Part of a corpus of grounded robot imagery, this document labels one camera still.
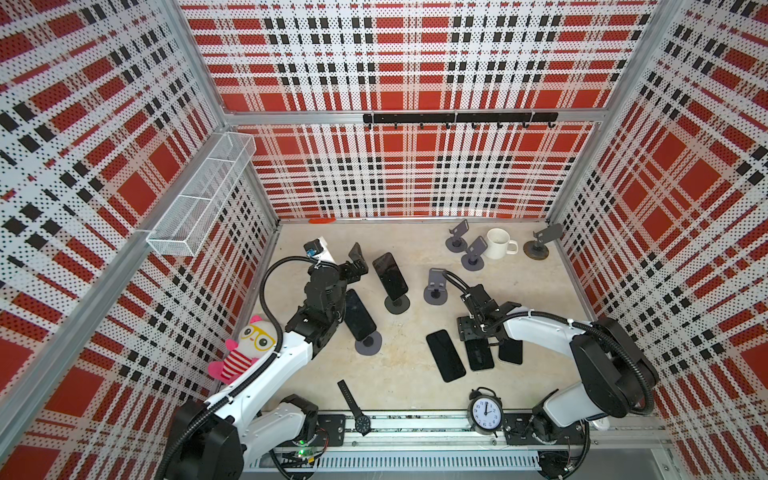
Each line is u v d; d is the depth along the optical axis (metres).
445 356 0.86
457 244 1.13
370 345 0.88
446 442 0.73
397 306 0.97
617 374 0.44
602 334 0.45
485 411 0.75
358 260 0.70
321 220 1.25
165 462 0.38
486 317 0.69
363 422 0.75
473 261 1.07
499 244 1.05
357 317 0.84
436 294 1.00
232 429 0.39
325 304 0.57
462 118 0.89
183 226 0.92
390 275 0.93
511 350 0.86
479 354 0.95
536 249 1.10
